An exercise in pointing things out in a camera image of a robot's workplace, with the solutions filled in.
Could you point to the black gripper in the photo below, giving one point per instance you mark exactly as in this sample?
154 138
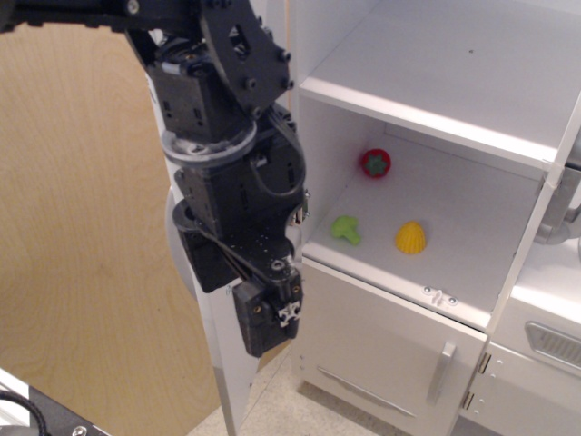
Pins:
268 303

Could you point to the white fridge door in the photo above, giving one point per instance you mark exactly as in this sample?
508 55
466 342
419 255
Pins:
234 369
378 352

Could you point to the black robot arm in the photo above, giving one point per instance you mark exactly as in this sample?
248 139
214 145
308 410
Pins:
217 75

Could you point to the white toy fridge cabinet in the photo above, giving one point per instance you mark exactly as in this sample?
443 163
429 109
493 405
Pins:
477 104

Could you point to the brass door hinge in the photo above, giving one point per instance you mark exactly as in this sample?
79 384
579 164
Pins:
302 213

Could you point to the green toy broccoli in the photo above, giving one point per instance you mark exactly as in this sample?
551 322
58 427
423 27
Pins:
345 226

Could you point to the yellow toy corn piece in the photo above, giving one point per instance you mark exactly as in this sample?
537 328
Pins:
410 238

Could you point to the white door catch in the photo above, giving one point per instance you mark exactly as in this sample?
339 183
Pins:
438 297

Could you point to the plywood board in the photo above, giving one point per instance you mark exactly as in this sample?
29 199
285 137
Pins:
93 311

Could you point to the red toy tomato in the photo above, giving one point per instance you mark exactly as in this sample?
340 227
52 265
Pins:
375 163

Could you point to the brass cabinet hinge lower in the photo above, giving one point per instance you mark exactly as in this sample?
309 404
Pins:
468 400

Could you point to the brass cabinet hinge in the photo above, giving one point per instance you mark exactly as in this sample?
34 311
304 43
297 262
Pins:
483 363
468 400

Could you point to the brass cabinet hinge upper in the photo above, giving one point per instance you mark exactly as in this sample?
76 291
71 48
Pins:
483 363

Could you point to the white toy kitchen counter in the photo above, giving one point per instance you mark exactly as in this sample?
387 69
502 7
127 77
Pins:
523 392

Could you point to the silver vent grille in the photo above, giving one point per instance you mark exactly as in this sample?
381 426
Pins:
554 344

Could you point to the grey toy faucet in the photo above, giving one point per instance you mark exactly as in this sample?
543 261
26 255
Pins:
561 221

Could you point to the silver lower door handle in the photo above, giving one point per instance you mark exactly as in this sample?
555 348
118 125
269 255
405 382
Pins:
445 359

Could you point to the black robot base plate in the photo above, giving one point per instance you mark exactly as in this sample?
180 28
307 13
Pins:
27 411

